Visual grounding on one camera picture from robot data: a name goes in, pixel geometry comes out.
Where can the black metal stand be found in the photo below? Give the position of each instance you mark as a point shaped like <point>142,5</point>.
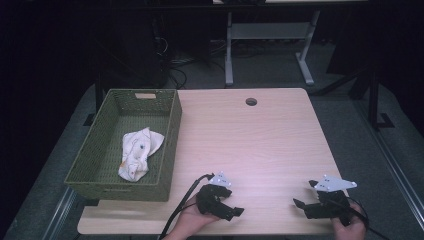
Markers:
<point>375,100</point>

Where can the person's right hand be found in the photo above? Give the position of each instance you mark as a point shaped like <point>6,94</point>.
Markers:
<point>353,231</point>

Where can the grey metal floor rail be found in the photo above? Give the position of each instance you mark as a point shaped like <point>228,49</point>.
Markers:
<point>393,163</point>
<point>58,216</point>

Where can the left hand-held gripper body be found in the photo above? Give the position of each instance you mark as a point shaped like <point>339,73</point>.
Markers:
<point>208,201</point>

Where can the white printed cloth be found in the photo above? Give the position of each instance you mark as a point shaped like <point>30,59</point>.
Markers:
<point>136,156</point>

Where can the white metal desk frame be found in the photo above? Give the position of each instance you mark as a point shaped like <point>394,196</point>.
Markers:
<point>266,31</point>

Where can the dark computer tower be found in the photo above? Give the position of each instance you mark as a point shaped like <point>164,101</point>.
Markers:
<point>136,53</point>

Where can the person's left hand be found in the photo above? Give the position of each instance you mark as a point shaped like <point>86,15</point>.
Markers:
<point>191,220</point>

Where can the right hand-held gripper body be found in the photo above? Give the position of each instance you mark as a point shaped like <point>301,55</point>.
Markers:
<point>330,205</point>

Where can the green woven basket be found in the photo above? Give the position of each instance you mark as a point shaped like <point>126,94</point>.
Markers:
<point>106,156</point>

